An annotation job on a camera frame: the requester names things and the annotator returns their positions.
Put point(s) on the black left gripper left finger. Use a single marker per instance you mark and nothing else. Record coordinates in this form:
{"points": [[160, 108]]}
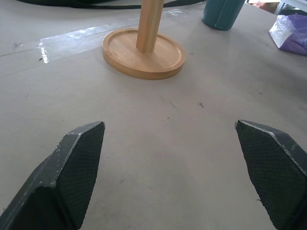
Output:
{"points": [[72, 167]]}

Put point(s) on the wooden stand with round base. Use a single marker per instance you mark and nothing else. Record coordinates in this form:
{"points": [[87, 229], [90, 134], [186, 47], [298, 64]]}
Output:
{"points": [[146, 52]]}

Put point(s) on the teal cup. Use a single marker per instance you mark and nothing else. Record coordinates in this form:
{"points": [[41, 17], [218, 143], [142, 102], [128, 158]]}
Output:
{"points": [[221, 13]]}

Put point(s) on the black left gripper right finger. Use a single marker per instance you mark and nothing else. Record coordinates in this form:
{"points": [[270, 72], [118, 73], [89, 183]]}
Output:
{"points": [[271, 165]]}

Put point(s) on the purple and white plastic bag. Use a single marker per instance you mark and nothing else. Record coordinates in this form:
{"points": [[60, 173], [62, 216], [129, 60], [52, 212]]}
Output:
{"points": [[290, 33]]}

